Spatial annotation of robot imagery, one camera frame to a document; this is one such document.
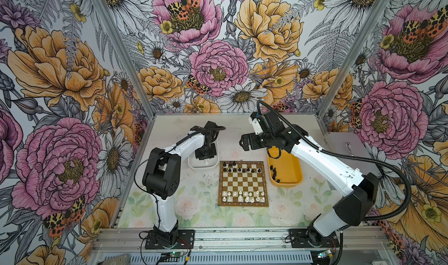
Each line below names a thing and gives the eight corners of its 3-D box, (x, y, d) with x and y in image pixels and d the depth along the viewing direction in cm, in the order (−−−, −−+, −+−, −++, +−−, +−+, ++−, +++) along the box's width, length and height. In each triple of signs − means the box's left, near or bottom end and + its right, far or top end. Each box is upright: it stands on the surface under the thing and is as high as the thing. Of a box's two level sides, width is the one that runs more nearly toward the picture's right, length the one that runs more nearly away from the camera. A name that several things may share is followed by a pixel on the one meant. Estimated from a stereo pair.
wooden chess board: (218, 206, 85) (218, 204, 83) (220, 163, 100) (220, 161, 98) (268, 206, 85) (269, 204, 83) (262, 163, 100) (263, 161, 98)
